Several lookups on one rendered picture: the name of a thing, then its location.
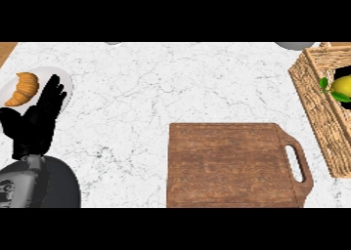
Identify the golden croissant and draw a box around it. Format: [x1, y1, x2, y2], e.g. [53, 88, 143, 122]
[3, 71, 40, 107]

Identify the brown wooden cutting board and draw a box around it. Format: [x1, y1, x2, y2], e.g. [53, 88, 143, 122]
[164, 122, 315, 209]

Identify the wicker basket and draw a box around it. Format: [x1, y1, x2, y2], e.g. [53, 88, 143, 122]
[287, 42, 351, 180]

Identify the white oval plate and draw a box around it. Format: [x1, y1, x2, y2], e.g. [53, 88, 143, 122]
[0, 65, 75, 134]

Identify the yellow lemon with green leaves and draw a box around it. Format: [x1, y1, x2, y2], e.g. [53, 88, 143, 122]
[318, 74, 351, 104]

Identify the grey round object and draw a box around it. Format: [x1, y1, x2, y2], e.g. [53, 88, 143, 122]
[272, 41, 318, 52]

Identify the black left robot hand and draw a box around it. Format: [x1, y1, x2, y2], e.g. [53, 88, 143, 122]
[0, 74, 68, 161]

